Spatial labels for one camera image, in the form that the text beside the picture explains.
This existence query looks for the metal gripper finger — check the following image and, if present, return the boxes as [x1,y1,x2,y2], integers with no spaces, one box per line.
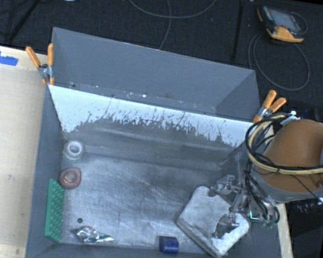
[211,209,242,243]
[207,171,246,202]

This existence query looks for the dirty white sponge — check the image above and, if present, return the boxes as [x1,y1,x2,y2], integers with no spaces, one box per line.
[171,182,256,258]

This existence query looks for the small blue box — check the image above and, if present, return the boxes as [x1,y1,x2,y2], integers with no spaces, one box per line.
[156,234,182,256]

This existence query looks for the grey metal bin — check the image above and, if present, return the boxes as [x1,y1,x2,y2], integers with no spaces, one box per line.
[14,27,320,258]

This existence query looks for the crumpled silver foil packet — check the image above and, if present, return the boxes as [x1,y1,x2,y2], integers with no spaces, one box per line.
[68,223,117,250]

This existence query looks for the green studded flat block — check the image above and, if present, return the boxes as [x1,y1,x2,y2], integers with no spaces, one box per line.
[39,178,71,243]

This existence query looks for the pale wood board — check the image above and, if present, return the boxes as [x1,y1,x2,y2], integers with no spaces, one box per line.
[0,63,56,252]

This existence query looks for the red-brown ring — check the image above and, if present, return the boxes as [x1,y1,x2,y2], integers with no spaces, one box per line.
[57,164,83,192]

